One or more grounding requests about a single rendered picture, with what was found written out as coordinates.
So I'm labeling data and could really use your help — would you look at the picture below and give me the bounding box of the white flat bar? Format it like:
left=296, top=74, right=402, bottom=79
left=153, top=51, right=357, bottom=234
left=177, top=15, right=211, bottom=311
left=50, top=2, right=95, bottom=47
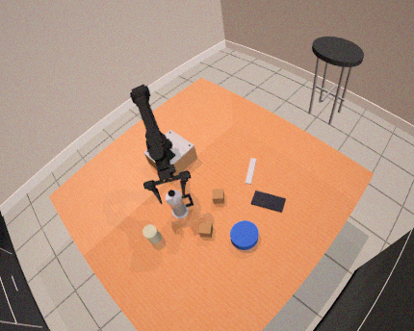
left=246, top=158, right=256, bottom=185

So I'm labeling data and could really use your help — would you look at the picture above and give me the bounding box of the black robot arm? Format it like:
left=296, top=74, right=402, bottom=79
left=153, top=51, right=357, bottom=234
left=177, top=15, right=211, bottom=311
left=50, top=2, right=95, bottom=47
left=130, top=84, right=175, bottom=181

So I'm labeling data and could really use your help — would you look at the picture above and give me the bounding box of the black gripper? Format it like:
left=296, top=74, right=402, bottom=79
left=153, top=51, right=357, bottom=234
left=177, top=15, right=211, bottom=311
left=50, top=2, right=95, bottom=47
left=143, top=162, right=191, bottom=204

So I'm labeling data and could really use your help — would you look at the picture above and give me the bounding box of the glass french press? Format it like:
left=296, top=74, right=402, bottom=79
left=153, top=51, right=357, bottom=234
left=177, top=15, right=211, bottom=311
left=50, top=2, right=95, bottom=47
left=166, top=190, right=194, bottom=219

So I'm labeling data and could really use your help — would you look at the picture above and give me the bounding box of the dark grey cylinder with cream top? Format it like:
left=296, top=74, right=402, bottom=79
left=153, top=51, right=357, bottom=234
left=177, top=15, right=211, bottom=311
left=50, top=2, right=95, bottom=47
left=142, top=224, right=162, bottom=244

